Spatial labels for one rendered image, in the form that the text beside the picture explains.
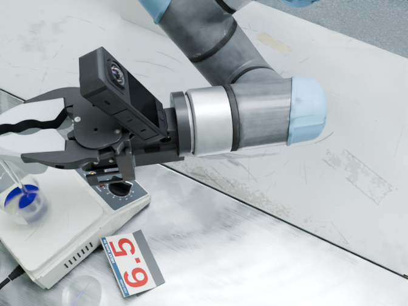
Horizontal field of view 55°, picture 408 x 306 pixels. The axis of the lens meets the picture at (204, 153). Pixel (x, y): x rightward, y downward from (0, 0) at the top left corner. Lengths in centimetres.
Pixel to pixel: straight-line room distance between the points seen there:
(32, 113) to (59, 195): 18
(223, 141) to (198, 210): 25
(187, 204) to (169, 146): 22
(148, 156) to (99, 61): 14
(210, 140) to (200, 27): 13
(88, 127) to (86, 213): 18
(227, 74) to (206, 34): 6
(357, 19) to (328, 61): 168
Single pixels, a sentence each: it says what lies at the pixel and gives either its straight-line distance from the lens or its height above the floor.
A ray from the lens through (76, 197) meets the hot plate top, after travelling 57.
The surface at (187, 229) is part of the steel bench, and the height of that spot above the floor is 90.
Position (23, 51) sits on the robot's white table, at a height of 90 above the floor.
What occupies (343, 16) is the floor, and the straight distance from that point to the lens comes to 255.
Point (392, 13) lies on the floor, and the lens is 272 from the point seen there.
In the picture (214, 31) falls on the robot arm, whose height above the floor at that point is 118.
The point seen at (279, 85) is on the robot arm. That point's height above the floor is 118.
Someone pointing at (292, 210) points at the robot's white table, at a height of 90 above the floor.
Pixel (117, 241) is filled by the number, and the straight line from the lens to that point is 60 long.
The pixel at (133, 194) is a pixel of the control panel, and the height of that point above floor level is 94.
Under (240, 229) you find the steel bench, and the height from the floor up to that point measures 90.
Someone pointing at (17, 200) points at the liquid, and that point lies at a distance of 55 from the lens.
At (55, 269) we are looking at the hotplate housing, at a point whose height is 96.
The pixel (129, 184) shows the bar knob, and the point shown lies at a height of 96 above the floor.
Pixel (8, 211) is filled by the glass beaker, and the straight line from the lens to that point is 51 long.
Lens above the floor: 150
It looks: 59 degrees down
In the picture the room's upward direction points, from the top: 9 degrees clockwise
